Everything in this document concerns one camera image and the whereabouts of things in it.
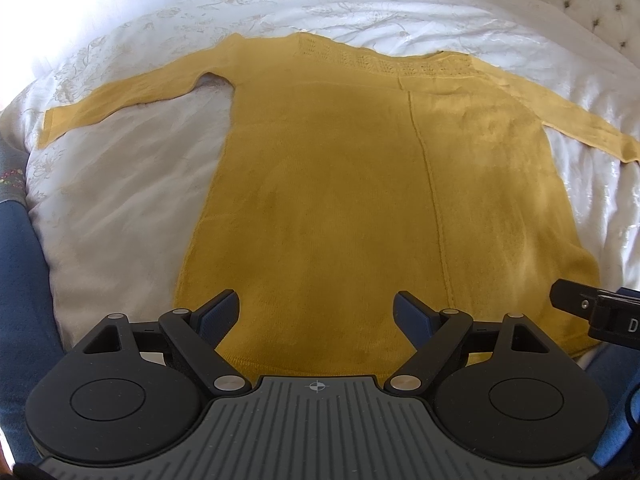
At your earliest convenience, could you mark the mustard yellow knit sweater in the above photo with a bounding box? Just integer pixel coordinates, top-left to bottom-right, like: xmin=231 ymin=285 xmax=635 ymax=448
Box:
xmin=39 ymin=34 xmax=639 ymax=378

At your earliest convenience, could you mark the white floral bedspread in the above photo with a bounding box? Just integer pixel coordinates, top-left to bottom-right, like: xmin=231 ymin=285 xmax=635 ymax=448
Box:
xmin=1 ymin=0 xmax=639 ymax=346

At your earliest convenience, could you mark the blue jeans leg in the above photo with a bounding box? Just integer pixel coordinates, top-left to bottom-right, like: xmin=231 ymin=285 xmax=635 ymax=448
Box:
xmin=1 ymin=142 xmax=64 ymax=463

